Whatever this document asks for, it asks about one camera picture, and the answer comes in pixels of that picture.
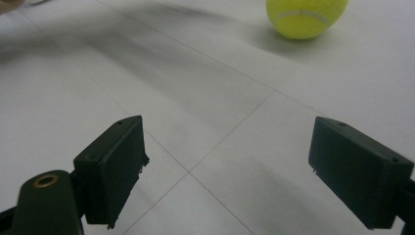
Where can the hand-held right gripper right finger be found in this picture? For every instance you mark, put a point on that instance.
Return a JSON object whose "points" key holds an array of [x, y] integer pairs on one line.
{"points": [[359, 173]]}

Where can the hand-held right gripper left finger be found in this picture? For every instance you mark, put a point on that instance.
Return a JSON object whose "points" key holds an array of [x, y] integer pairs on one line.
{"points": [[112, 173]]}

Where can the yellow tennis ball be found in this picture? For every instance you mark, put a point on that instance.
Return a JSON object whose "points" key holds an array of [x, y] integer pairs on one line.
{"points": [[305, 18]]}

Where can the beige object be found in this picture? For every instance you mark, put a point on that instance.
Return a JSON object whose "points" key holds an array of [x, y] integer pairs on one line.
{"points": [[9, 5]]}

